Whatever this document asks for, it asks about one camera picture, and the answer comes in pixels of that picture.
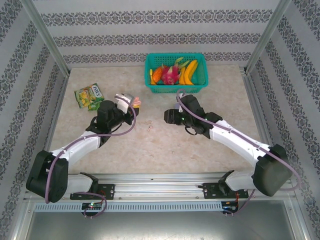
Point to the pink round peach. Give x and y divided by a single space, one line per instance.
137 100

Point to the teal plastic mesh basket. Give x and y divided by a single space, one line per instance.
175 88

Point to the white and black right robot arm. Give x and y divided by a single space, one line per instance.
237 146

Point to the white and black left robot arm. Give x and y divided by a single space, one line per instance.
75 150

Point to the small green candy packet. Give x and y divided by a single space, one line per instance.
95 106

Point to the green Fox's candy bag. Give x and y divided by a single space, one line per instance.
88 95

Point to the slim yellow banana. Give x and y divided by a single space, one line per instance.
182 77

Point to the large orange-yellow banana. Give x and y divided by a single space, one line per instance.
191 68

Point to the small yellow banana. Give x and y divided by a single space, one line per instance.
151 75

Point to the pink dragon fruit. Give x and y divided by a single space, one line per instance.
170 75

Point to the orange carrot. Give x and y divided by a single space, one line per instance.
157 73

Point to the small green circuit board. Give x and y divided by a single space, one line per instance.
92 205
230 207

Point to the aluminium side rail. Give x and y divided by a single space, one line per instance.
52 125
262 125

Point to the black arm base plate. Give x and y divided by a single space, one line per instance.
108 192
210 191

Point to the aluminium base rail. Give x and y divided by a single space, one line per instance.
155 187

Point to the aluminium frame post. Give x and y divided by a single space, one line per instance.
46 35
266 35

